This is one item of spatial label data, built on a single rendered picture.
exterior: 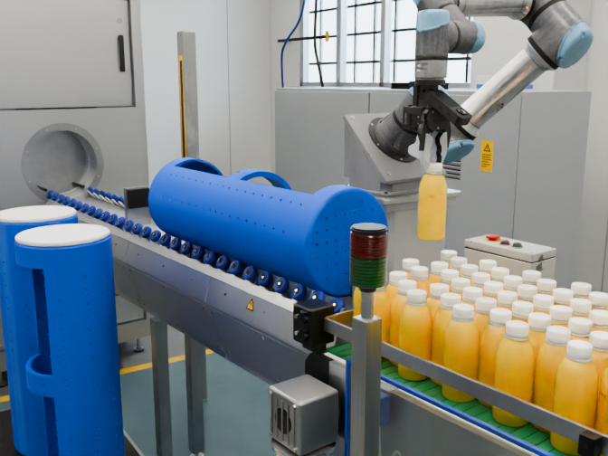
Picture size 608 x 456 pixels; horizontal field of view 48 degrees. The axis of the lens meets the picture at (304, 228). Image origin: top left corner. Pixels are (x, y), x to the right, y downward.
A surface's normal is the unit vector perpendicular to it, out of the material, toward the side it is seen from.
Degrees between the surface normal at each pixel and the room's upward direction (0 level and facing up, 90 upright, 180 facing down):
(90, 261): 90
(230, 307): 70
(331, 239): 90
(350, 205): 90
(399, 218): 90
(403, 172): 45
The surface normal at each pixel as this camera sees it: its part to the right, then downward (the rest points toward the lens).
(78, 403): 0.37, 0.20
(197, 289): -0.74, -0.21
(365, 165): -0.77, 0.14
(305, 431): 0.61, 0.17
